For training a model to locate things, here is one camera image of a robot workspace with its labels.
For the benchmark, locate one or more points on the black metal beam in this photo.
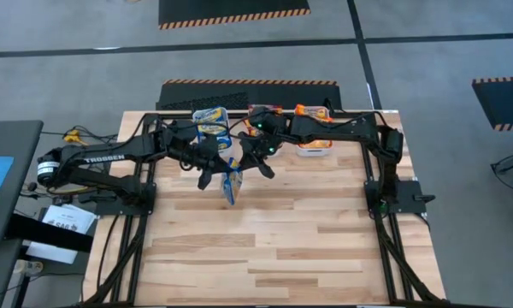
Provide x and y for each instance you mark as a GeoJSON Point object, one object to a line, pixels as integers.
{"type": "Point", "coordinates": [47, 233]}

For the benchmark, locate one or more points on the black hazard-striped floor mat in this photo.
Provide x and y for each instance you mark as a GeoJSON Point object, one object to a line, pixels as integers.
{"type": "Point", "coordinates": [504, 102]}
{"type": "Point", "coordinates": [235, 8]}
{"type": "Point", "coordinates": [239, 96]}

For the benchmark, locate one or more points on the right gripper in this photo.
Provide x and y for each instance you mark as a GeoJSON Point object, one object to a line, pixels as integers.
{"type": "Point", "coordinates": [265, 141]}

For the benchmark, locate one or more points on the white plastic bin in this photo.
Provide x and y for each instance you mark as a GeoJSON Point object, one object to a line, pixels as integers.
{"type": "Point", "coordinates": [314, 152]}
{"type": "Point", "coordinates": [281, 150]}
{"type": "Point", "coordinates": [227, 152]}

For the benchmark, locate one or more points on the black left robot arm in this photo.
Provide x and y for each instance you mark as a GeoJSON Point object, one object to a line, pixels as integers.
{"type": "Point", "coordinates": [107, 157]}

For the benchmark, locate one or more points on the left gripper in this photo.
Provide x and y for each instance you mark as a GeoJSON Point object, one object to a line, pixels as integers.
{"type": "Point", "coordinates": [201, 155]}

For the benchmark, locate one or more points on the white printed paper sheet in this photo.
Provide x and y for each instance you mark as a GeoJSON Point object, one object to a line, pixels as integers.
{"type": "Point", "coordinates": [74, 216]}

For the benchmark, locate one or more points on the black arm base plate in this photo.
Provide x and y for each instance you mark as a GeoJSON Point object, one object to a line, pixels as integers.
{"type": "Point", "coordinates": [111, 207]}
{"type": "Point", "coordinates": [414, 201]}

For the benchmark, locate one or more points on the grey desk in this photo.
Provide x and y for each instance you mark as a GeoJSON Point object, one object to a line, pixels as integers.
{"type": "Point", "coordinates": [21, 141]}

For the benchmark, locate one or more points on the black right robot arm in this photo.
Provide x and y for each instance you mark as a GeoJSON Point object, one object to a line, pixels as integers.
{"type": "Point", "coordinates": [337, 130]}

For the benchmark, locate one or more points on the white power strip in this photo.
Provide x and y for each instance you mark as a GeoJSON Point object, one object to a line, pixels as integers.
{"type": "Point", "coordinates": [27, 267]}

